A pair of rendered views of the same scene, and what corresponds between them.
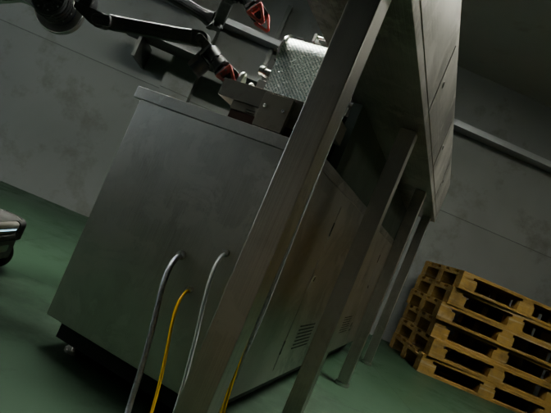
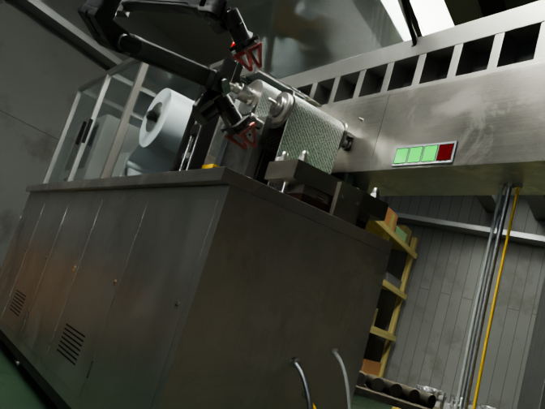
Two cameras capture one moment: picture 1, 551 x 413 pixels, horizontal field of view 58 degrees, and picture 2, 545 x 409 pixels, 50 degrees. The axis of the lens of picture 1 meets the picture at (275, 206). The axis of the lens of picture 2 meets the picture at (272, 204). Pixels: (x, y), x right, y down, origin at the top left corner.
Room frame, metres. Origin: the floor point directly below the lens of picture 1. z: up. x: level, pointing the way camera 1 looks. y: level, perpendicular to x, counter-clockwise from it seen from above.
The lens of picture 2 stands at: (0.63, 1.67, 0.56)
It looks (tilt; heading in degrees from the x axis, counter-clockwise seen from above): 11 degrees up; 307
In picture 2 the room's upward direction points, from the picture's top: 17 degrees clockwise
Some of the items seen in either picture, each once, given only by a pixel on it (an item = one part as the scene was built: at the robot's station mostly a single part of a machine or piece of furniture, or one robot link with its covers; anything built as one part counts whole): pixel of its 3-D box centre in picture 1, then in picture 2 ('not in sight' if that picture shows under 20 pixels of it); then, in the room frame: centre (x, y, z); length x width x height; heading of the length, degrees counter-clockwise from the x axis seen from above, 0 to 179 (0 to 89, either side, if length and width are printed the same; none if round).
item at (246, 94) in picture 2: not in sight; (244, 93); (2.08, 0.12, 1.34); 0.06 x 0.06 x 0.06; 69
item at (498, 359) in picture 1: (481, 335); not in sight; (4.66, -2.24, 0.47); 1.31 x 0.90 x 0.93; 93
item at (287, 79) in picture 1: (295, 91); (306, 157); (1.73, 0.09, 1.11); 0.23 x 0.01 x 0.18; 69
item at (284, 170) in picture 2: (282, 111); (328, 191); (1.61, 0.10, 1.00); 0.40 x 0.16 x 0.06; 69
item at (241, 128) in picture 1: (316, 197); (151, 208); (2.70, -0.18, 0.88); 2.52 x 0.66 x 0.04; 159
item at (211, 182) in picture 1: (285, 274); (122, 302); (2.70, -0.20, 0.43); 2.52 x 0.64 x 0.86; 159
